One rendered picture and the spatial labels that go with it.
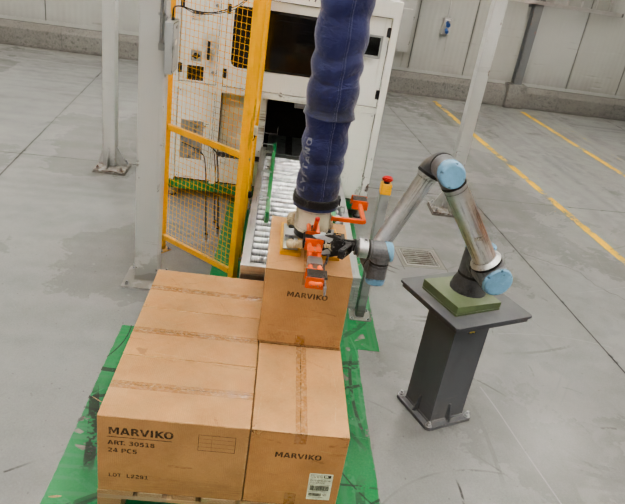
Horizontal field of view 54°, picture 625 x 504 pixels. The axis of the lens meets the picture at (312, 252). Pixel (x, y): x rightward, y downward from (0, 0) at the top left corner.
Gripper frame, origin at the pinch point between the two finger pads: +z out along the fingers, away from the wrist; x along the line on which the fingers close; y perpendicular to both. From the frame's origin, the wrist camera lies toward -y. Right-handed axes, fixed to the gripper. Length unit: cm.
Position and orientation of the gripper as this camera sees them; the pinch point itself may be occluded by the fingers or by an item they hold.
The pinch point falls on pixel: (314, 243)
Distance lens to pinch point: 278.5
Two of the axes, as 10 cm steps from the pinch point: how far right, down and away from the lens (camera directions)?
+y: -0.2, -4.4, 9.0
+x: 1.5, -8.9, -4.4
